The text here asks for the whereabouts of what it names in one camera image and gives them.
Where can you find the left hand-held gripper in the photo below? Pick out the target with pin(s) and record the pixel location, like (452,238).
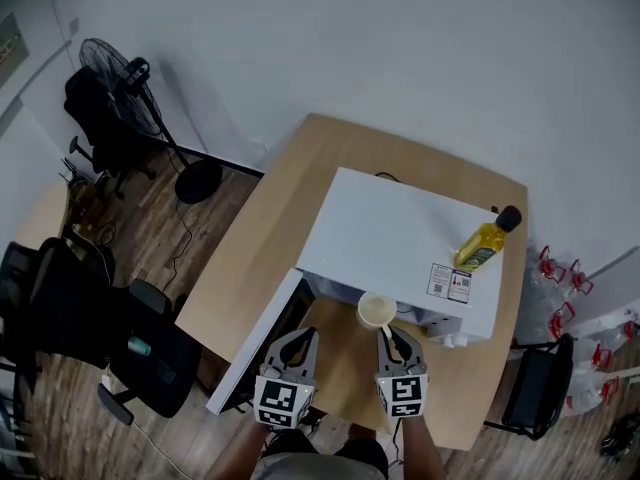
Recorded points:
(282,400)

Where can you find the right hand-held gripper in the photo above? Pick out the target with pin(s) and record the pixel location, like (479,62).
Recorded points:
(402,393)

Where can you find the white cup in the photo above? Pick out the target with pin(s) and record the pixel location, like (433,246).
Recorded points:
(376,309)

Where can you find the white microwave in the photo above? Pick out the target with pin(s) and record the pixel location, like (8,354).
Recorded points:
(390,228)

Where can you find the person's right forearm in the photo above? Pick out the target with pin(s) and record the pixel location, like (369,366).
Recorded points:
(420,450)

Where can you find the person's left forearm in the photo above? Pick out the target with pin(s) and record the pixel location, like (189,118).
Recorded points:
(245,450)

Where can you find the person's leg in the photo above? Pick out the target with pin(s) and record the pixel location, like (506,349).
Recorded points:
(361,432)

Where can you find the person's black shorts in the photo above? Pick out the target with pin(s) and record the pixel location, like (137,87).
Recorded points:
(360,455)

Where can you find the person's grey shirt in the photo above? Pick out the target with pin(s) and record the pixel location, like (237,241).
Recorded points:
(320,468)

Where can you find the yellow oil bottle black cap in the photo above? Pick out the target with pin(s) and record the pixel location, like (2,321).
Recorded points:
(482,245)

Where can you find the black folding chair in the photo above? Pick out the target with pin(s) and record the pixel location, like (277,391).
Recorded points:
(535,388)

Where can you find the black office chair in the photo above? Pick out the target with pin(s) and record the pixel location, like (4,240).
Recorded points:
(55,298)
(150,368)
(95,133)

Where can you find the teal bottle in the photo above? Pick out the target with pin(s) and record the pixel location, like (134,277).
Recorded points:
(139,346)

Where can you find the group of clear water jugs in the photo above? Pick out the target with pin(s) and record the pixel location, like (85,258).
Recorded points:
(565,318)

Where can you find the white water dispenser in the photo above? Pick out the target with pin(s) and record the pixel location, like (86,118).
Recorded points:
(617,300)

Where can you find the black floor equipment bundle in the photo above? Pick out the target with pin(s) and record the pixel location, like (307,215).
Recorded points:
(622,438)

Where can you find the black standing fan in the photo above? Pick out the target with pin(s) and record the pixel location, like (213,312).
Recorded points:
(117,85)

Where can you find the grey wall socket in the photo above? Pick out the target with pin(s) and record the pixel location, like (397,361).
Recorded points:
(73,24)

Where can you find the grey electrical wall panel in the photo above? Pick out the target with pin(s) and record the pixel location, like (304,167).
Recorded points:
(10,48)

